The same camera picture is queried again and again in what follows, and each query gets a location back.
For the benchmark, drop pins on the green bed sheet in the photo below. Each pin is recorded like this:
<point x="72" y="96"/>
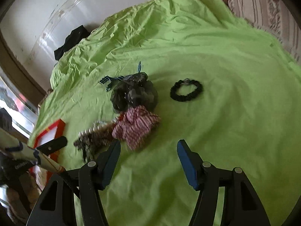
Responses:
<point x="211" y="134"/>

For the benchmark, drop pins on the grey sheer scrunchie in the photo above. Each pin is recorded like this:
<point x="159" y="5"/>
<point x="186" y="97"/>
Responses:
<point x="138" y="94"/>

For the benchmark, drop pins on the black hair clips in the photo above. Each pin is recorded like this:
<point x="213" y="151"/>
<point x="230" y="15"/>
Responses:
<point x="174" y="94"/>

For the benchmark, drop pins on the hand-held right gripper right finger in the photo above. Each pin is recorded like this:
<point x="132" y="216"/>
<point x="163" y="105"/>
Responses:
<point x="188" y="164"/>

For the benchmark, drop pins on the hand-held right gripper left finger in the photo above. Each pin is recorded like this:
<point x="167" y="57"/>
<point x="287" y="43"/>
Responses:
<point x="110" y="162"/>

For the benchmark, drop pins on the red white striped scrunchie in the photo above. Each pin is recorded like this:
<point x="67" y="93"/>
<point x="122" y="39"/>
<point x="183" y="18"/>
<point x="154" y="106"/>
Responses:
<point x="136" y="127"/>

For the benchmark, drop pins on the pink striped sofa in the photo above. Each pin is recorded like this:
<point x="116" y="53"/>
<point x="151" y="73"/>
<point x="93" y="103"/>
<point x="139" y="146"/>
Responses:
<point x="258" y="4"/>

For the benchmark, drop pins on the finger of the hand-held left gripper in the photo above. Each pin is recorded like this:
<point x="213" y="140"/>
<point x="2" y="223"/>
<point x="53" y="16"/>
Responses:
<point x="55" y="144"/>

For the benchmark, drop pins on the blue striped ribbon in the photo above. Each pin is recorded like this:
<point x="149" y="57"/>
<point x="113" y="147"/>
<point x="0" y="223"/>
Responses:
<point x="104" y="79"/>

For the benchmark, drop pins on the black cloth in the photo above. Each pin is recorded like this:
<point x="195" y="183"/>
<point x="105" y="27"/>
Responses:
<point x="70" y="42"/>

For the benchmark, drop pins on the red box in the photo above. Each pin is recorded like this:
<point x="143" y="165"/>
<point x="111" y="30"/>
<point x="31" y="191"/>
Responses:
<point x="60" y="125"/>

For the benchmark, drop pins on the window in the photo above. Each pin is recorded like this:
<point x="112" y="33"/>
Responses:
<point x="14" y="103"/>

